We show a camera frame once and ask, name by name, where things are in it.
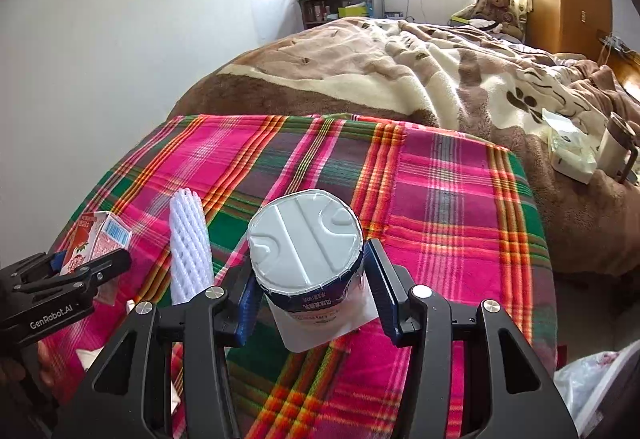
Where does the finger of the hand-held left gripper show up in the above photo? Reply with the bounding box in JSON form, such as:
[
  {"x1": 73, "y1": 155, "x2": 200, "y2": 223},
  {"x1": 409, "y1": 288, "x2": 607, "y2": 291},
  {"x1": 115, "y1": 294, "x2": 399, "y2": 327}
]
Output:
[
  {"x1": 11, "y1": 248, "x2": 133, "y2": 302},
  {"x1": 10, "y1": 250, "x2": 67, "y2": 281}
]

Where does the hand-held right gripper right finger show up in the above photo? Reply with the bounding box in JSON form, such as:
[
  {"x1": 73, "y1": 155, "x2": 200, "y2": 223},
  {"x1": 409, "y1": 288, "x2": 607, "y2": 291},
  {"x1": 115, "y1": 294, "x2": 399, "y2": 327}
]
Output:
[{"x1": 362, "y1": 239, "x2": 581, "y2": 439}]

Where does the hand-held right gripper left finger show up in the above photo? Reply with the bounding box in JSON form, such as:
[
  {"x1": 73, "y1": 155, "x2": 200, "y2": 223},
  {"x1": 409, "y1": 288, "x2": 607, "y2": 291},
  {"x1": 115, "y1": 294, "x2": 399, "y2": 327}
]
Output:
[{"x1": 52, "y1": 264, "x2": 263, "y2": 439}]

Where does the pink strawberry milk carton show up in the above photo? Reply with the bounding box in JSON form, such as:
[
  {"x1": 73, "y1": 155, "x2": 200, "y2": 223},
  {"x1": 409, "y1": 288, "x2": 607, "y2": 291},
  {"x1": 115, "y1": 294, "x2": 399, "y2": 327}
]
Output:
[{"x1": 60, "y1": 211, "x2": 133, "y2": 276}]

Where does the white yogurt cup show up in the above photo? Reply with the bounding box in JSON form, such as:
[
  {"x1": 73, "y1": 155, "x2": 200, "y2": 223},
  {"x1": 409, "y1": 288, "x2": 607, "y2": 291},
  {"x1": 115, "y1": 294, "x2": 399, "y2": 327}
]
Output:
[{"x1": 246, "y1": 189, "x2": 379, "y2": 354}]

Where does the white plastic bag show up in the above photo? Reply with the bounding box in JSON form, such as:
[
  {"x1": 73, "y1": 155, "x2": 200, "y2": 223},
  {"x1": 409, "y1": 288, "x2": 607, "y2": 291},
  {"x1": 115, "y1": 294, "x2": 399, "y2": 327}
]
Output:
[{"x1": 554, "y1": 351, "x2": 626, "y2": 439}]

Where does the person's left hand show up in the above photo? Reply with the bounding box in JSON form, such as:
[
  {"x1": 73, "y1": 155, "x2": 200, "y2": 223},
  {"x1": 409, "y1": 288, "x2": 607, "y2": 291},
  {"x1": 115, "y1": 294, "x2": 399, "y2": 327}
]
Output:
[{"x1": 37, "y1": 341, "x2": 57, "y2": 387}]

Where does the white foam net sleeve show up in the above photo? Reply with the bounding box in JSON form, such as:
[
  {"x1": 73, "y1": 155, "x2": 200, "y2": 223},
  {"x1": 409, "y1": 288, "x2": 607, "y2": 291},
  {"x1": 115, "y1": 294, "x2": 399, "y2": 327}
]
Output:
[{"x1": 169, "y1": 188, "x2": 216, "y2": 306}]

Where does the pink green plaid blanket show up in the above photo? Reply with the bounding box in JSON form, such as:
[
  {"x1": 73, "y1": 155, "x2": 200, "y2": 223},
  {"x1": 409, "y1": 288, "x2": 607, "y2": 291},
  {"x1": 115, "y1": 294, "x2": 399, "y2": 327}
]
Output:
[{"x1": 40, "y1": 113, "x2": 558, "y2": 439}]

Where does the brown cream fleece blanket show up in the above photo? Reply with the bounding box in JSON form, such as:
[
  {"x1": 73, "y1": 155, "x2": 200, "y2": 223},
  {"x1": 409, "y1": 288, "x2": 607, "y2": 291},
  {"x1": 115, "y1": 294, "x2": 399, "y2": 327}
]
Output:
[{"x1": 167, "y1": 16, "x2": 640, "y2": 277}]

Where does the white tissue pack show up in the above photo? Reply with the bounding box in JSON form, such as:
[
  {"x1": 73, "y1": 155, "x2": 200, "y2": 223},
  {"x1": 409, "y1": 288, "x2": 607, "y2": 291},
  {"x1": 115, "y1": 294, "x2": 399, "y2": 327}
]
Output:
[{"x1": 542, "y1": 109, "x2": 601, "y2": 184}]

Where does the travel cup with lid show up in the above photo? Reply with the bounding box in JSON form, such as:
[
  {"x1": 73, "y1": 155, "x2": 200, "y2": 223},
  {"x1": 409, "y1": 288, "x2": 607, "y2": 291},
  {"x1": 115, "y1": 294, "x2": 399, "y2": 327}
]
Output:
[{"x1": 597, "y1": 113, "x2": 638, "y2": 184}]

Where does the cluttered shelf desk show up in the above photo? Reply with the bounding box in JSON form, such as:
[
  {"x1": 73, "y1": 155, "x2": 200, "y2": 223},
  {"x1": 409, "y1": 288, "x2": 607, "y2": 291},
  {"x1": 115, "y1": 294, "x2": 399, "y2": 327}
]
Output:
[{"x1": 296, "y1": 0, "x2": 388, "y2": 30}]

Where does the brown teddy bear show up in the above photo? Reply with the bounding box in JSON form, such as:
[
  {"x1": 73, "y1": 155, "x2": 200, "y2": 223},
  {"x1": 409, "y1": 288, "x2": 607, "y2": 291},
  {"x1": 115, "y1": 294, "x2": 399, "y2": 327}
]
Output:
[{"x1": 472, "y1": 0, "x2": 526, "y2": 40}]

